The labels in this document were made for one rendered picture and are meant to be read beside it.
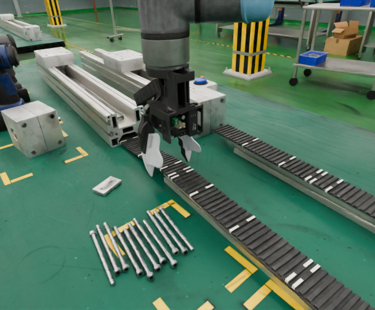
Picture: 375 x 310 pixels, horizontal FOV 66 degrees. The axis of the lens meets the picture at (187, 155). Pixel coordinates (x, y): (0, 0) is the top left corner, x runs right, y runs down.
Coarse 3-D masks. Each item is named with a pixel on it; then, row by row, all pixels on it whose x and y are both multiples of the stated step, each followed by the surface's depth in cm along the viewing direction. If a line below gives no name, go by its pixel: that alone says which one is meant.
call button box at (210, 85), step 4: (208, 80) 96; (192, 84) 93; (196, 84) 92; (200, 84) 92; (204, 84) 92; (208, 84) 92; (212, 84) 92; (216, 84) 93; (212, 88) 93; (216, 88) 93
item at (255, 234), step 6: (258, 228) 42; (264, 228) 42; (270, 228) 42; (246, 234) 41; (252, 234) 41; (258, 234) 41; (264, 234) 41; (240, 240) 40; (246, 240) 40; (252, 240) 40; (246, 246) 39
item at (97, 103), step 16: (48, 80) 113; (64, 80) 92; (80, 80) 102; (96, 80) 91; (64, 96) 97; (80, 96) 79; (96, 96) 87; (112, 96) 80; (80, 112) 86; (96, 112) 71; (112, 112) 68; (128, 112) 73; (96, 128) 76; (112, 128) 69; (128, 128) 73; (112, 144) 71
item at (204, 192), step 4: (212, 184) 51; (204, 188) 50; (208, 188) 50; (212, 188) 50; (216, 188) 50; (196, 192) 49; (200, 192) 50; (204, 192) 49; (208, 192) 49; (212, 192) 50; (192, 196) 49; (196, 196) 48; (200, 196) 48; (204, 196) 49; (196, 200) 48
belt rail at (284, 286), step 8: (168, 184) 57; (176, 192) 55; (184, 192) 52; (184, 200) 53; (192, 200) 52; (200, 208) 50; (208, 216) 48; (216, 224) 46; (224, 232) 45; (232, 240) 44; (240, 248) 42; (248, 256) 41; (256, 256) 41; (256, 264) 40; (264, 264) 39; (272, 272) 38; (280, 280) 37; (288, 288) 36; (296, 296) 35; (304, 304) 35
